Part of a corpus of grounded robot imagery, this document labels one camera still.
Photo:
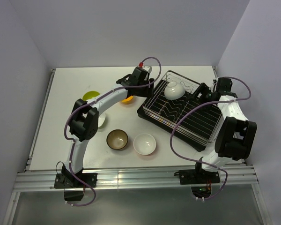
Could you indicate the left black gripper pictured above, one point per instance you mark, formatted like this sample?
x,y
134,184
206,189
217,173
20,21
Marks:
x,y
148,93

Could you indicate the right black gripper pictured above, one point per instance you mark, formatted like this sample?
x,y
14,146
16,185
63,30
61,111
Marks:
x,y
203,88

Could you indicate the white ribbed bowl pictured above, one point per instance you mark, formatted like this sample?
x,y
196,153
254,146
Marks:
x,y
174,91

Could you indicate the brown patterned bowl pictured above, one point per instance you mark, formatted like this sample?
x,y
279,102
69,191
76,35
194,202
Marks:
x,y
117,139

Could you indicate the white bowl orange outside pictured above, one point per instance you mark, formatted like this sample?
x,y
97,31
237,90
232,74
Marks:
x,y
144,144

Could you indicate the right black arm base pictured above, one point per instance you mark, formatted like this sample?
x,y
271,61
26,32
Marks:
x,y
195,177

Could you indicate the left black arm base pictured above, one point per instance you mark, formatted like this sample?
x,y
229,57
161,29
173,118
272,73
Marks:
x,y
73,189

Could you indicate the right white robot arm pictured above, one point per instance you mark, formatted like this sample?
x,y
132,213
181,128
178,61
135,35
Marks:
x,y
236,135

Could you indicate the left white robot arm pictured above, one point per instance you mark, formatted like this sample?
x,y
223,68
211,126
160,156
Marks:
x,y
82,124

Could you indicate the orange round bowl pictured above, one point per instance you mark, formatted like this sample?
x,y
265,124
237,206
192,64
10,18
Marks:
x,y
128,100

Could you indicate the green round bowl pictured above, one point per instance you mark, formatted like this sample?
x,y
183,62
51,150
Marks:
x,y
89,95

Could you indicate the white square bowl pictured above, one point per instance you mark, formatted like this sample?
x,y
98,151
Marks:
x,y
101,120

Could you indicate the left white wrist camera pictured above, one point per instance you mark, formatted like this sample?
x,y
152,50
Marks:
x,y
148,69

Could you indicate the aluminium frame rail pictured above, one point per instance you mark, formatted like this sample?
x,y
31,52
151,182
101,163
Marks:
x,y
130,178

